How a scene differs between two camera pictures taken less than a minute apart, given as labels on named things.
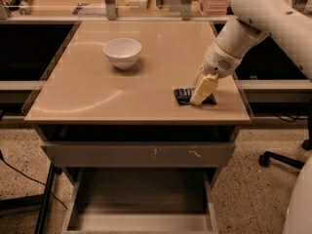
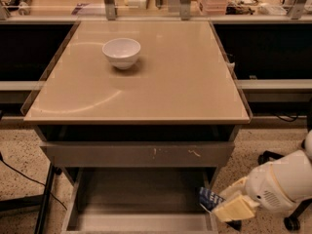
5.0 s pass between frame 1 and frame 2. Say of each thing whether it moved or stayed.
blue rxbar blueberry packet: moved
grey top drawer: stayed
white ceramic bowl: stayed
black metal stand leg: stayed
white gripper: moved
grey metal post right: stayed
